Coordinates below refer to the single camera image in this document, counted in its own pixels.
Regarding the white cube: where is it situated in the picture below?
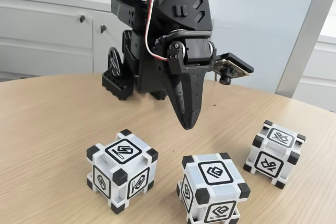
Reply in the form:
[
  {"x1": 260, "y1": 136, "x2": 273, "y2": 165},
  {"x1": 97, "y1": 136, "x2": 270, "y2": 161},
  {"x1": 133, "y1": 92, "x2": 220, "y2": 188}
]
[
  {"x1": 243, "y1": 120, "x2": 307, "y2": 189},
  {"x1": 176, "y1": 152, "x2": 251, "y2": 224},
  {"x1": 86, "y1": 129, "x2": 159, "y2": 214}
]

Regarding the black round clamp knob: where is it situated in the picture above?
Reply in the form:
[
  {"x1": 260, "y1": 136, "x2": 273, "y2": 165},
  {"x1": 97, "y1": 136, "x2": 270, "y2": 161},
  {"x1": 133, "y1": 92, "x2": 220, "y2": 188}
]
[{"x1": 106, "y1": 46, "x2": 123, "y2": 77}]

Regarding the white cube, S-shaped symbol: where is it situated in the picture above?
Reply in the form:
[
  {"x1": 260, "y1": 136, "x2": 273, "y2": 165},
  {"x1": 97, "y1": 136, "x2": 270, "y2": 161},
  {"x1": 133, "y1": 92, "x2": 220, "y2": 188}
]
[{"x1": 86, "y1": 129, "x2": 159, "y2": 214}]

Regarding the white drawer cabinet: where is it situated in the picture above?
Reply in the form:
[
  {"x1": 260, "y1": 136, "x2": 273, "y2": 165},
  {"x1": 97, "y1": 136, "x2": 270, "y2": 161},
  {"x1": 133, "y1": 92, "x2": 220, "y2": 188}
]
[{"x1": 295, "y1": 34, "x2": 336, "y2": 112}]

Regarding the white cabinet with doors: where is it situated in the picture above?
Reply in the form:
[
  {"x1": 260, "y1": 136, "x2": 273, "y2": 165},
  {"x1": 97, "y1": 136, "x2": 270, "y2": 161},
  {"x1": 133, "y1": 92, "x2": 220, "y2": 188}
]
[{"x1": 0, "y1": 0, "x2": 215, "y2": 80}]

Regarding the gripper-mounted camera module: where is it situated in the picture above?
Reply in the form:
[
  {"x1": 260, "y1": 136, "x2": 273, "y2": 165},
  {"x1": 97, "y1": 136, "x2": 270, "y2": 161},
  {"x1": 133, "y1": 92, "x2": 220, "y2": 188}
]
[{"x1": 214, "y1": 52, "x2": 255, "y2": 86}]

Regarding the red white servo cable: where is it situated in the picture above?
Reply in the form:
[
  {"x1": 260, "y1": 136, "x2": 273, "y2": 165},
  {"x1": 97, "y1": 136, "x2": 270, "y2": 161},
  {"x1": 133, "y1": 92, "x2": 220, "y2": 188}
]
[{"x1": 144, "y1": 0, "x2": 180, "y2": 61}]

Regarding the grey metal frame post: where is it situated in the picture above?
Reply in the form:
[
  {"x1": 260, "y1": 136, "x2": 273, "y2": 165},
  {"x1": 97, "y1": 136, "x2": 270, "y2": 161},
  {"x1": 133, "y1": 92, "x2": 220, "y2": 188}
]
[{"x1": 274, "y1": 0, "x2": 336, "y2": 101}]

